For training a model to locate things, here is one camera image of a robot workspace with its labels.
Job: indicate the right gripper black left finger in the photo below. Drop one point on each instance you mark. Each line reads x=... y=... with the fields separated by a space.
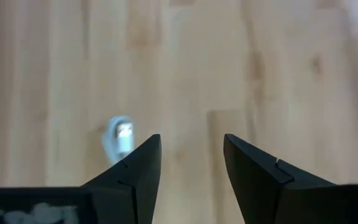
x=135 y=193

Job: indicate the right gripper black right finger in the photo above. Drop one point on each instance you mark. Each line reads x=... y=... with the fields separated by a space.
x=259 y=193

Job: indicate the small white USB adapter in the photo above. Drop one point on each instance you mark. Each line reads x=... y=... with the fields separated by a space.
x=123 y=137

